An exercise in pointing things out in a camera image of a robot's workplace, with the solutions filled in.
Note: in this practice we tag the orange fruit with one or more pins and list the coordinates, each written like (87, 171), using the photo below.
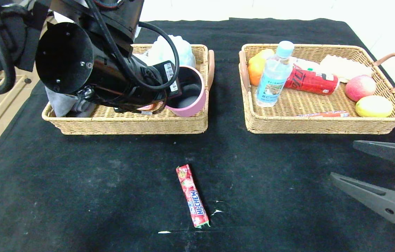
(254, 73)

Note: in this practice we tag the red cola can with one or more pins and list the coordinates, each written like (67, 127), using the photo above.
(313, 82)

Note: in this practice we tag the pink detergent bottle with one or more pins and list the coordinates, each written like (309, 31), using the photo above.
(145, 107)

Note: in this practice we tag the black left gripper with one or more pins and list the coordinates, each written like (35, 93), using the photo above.
(170, 77)

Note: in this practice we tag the white snack packet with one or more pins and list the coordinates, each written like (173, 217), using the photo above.
(309, 65)

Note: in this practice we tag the red Hi-Chew candy stick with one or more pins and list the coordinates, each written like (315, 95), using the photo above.
(191, 195)

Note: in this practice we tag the cream bread pastry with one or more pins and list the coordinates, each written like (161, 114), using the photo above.
(344, 68)

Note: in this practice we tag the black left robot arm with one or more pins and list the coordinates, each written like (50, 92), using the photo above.
(68, 59)

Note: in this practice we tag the clear bottle blue cap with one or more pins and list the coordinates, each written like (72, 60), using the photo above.
(271, 87)

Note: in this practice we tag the yellow lemon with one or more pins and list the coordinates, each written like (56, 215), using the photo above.
(373, 106)

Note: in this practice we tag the orange sausage stick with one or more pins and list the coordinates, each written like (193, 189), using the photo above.
(323, 114)

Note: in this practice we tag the light blue bath loofah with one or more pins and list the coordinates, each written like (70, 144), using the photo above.
(187, 52)

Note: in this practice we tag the small yellow fruit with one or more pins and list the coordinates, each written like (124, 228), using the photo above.
(262, 56)

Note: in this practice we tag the white cabinet furniture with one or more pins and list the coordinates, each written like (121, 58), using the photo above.
(253, 8)

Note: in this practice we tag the pink saucepan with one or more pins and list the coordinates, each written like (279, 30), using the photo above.
(195, 101)

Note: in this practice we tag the red apple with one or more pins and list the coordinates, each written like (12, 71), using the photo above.
(360, 88)

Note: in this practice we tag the black table cloth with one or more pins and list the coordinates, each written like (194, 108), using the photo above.
(43, 210)

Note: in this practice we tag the grey folded towel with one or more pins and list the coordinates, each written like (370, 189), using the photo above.
(61, 103)

